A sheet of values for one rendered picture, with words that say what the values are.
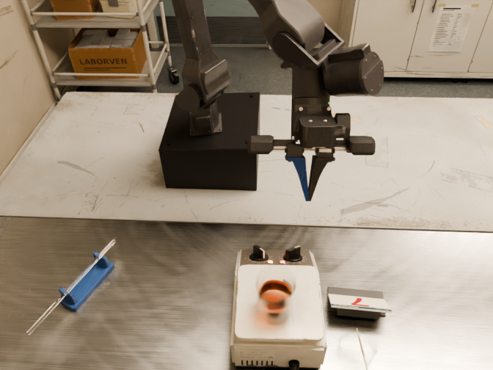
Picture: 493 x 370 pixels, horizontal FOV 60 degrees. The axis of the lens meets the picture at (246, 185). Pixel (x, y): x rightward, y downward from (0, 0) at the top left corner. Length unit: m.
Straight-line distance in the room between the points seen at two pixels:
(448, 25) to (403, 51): 0.30
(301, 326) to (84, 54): 2.41
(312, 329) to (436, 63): 2.75
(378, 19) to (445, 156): 1.99
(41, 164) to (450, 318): 0.88
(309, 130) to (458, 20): 2.60
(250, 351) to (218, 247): 0.24
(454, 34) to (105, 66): 2.19
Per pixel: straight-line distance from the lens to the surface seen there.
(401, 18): 3.01
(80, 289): 0.78
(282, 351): 0.62
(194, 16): 0.75
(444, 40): 3.15
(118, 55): 2.74
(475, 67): 3.32
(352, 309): 0.70
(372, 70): 0.60
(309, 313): 0.61
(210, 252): 0.79
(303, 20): 0.62
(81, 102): 1.26
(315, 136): 0.57
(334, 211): 0.86
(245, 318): 0.61
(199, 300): 0.73
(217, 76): 0.79
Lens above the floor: 1.51
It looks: 43 degrees down
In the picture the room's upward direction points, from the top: 1 degrees counter-clockwise
